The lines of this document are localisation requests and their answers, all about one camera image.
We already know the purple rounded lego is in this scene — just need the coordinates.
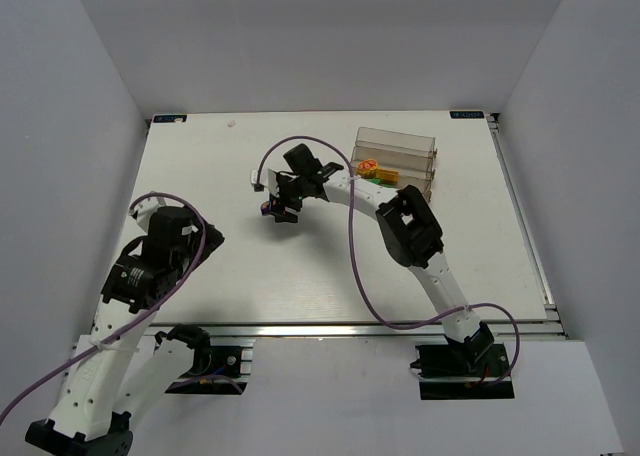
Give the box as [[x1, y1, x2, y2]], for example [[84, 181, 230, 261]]
[[260, 202, 272, 216]]

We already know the orange rounded lego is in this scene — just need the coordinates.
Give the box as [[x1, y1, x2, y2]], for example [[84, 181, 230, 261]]
[[356, 159, 379, 179]]

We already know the yellow rectangular lego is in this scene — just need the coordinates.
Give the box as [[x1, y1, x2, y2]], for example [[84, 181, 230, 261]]
[[375, 168, 399, 185]]

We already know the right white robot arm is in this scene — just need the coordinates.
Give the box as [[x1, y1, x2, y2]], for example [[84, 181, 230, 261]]
[[252, 144, 494, 374]]

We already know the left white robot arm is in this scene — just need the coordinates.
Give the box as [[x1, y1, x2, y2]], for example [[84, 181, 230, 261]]
[[25, 206, 224, 455]]

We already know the clear tiered container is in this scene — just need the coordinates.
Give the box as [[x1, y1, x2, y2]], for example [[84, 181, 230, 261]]
[[351, 127, 437, 202]]

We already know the left blue label sticker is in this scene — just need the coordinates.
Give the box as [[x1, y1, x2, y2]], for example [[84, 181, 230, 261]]
[[152, 114, 187, 124]]

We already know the blue label sticker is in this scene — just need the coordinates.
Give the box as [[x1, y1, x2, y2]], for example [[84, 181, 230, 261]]
[[449, 110, 485, 120], [152, 114, 187, 124]]

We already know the right blue label sticker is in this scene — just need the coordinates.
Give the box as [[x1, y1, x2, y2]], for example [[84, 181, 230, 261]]
[[449, 110, 485, 120]]

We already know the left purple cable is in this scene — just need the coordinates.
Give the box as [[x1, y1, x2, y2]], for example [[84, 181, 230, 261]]
[[0, 191, 242, 427]]

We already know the purple cable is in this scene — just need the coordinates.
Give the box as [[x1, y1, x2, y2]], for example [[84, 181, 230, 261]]
[[0, 191, 242, 427], [252, 135, 521, 388]]

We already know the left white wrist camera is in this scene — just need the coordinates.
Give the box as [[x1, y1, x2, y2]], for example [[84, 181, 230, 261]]
[[128, 193, 167, 233]]

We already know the aluminium table rail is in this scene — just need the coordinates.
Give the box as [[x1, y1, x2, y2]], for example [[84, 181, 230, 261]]
[[92, 320, 566, 341]]

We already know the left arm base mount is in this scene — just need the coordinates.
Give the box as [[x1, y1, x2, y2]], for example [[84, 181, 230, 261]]
[[166, 345, 253, 396]]

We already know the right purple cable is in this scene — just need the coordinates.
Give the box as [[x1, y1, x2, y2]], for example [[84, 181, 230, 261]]
[[252, 135, 521, 388]]

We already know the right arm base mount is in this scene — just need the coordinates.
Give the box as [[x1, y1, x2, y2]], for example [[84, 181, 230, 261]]
[[409, 344, 515, 401]]

